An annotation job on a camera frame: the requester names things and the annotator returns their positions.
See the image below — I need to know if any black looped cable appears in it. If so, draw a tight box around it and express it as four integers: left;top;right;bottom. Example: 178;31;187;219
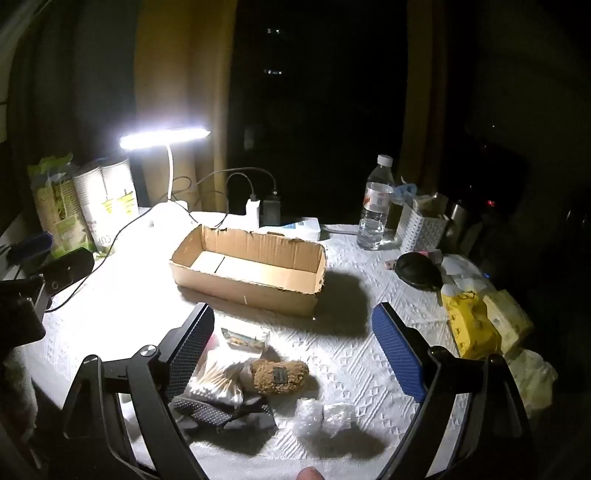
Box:
198;167;279;199

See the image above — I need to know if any white paper packet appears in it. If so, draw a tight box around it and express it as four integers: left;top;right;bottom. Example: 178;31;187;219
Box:
441;254;490;296

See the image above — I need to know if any black charger plug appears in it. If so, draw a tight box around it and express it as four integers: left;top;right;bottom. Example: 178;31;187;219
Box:
260;191;282;227

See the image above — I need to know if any blue white tissue box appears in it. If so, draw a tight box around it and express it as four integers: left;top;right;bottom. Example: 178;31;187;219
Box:
261;217;321;241

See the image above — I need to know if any clear water bottle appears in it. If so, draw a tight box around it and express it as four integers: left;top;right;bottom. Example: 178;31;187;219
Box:
357;154;395;251

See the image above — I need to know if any black round object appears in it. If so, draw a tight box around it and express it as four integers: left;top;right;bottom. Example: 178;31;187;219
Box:
396;251;446;292

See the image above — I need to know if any blue plastic wrapper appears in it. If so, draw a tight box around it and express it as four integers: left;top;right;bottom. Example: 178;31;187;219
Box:
392;182;419;204

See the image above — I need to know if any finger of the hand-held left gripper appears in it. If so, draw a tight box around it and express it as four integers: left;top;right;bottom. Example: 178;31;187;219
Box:
39;248;96;301
7;232;55;261

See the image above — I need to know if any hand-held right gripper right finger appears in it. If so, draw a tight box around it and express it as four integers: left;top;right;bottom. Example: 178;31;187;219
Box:
371;302;533;480

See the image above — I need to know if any white desk lamp base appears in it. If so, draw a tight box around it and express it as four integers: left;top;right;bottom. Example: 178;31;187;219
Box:
119;124;212;232

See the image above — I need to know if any clear plastic bag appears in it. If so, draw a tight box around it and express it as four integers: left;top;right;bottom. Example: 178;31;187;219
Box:
505;348;559;411

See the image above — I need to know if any yellow curtain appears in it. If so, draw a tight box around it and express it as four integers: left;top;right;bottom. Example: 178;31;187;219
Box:
134;0;236;217

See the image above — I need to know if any long black cable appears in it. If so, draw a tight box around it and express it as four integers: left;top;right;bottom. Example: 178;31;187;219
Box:
44;203;195;312

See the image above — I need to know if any clear bubble wrap piece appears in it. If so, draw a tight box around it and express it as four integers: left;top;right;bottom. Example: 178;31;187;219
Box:
292;398;325;437
323;401;357;437

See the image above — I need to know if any cardboard box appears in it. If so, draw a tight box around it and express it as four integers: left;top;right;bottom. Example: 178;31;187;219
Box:
167;224;328;318

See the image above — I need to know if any grey dotted sock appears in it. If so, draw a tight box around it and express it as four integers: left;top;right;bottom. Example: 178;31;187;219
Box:
217;392;278;432
168;397;234;428

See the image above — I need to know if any pale yellow tissue pack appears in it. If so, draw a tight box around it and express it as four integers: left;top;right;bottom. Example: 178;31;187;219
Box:
482;290;535;354

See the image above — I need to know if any metal flask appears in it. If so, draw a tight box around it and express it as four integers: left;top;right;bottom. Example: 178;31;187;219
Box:
445;200;472;245

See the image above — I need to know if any cotton swab pack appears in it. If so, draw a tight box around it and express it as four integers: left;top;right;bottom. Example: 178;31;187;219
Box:
185;348;252;409

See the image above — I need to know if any paper cup pack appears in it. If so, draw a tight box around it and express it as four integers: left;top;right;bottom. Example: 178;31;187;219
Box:
74;157;140;257

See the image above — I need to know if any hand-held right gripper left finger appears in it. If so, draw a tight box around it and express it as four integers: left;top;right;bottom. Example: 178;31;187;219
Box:
60;302;217;480

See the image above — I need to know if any white textured tablecloth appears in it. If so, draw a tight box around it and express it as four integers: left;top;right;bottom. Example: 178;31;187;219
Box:
23;210;509;480

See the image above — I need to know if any small printed tissue pack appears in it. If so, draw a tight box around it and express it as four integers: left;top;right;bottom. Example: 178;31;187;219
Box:
221;327;271;354

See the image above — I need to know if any green printed package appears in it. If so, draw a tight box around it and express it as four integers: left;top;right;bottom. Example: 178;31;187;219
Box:
28;154;95;259

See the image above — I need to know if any white perforated basket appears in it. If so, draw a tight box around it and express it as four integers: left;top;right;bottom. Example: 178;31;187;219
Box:
394;191;451;254

